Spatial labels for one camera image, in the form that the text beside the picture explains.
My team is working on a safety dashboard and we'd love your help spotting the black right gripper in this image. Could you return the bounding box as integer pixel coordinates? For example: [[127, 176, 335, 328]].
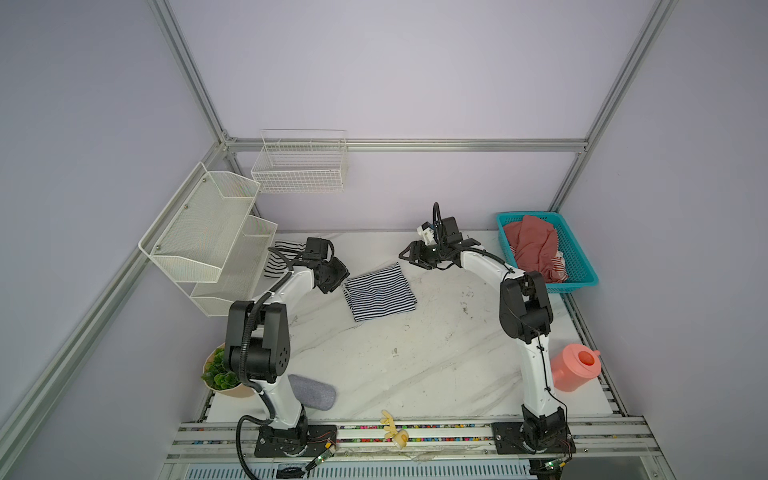
[[398, 242, 446, 268]]

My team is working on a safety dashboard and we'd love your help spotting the black white striped tank top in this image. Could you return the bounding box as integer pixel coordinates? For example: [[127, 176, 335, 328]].
[[263, 240, 305, 279]]

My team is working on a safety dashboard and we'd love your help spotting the navy striped tank top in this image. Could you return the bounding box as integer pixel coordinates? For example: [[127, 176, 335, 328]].
[[343, 263, 418, 323]]

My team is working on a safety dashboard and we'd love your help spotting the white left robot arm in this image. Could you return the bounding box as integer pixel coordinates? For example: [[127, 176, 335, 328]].
[[223, 237, 349, 430]]

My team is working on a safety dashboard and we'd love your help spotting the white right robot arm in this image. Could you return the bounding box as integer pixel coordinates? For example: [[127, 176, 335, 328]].
[[399, 204, 567, 441]]

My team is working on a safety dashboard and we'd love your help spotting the red tank top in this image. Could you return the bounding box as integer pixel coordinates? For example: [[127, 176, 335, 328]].
[[502, 215, 562, 283]]

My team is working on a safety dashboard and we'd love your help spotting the grey felt pouch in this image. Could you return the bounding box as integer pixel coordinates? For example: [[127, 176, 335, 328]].
[[288, 374, 337, 411]]

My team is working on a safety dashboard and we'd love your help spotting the white mesh two-tier shelf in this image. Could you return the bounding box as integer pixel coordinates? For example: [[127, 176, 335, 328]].
[[138, 163, 278, 317]]

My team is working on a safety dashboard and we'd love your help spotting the red white striped garment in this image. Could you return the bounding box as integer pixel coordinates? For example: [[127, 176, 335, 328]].
[[551, 251, 569, 283]]

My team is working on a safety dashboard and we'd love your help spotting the potted green plant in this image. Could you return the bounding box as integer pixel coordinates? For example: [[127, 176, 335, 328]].
[[201, 344, 255, 398]]

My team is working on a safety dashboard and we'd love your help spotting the teal plastic basket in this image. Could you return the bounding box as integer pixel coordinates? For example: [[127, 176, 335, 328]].
[[496, 211, 598, 294]]

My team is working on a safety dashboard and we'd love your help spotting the yellow banana toy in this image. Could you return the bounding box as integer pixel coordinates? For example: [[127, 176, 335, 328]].
[[380, 410, 409, 449]]

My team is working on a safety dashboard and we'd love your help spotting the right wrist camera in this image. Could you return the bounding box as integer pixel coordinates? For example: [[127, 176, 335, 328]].
[[417, 222, 437, 246]]

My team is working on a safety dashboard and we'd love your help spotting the white wire wall basket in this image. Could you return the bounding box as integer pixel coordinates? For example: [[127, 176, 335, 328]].
[[251, 129, 348, 194]]

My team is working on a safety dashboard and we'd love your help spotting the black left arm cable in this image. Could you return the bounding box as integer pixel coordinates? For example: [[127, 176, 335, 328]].
[[235, 377, 278, 480]]

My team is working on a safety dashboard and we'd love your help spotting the aluminium frame rail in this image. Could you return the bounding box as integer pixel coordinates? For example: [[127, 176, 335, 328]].
[[227, 138, 588, 152]]

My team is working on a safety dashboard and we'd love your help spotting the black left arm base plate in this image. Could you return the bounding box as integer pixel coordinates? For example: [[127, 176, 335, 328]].
[[253, 421, 338, 458]]

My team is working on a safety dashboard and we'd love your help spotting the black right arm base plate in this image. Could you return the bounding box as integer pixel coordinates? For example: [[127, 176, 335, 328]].
[[491, 410, 576, 455]]

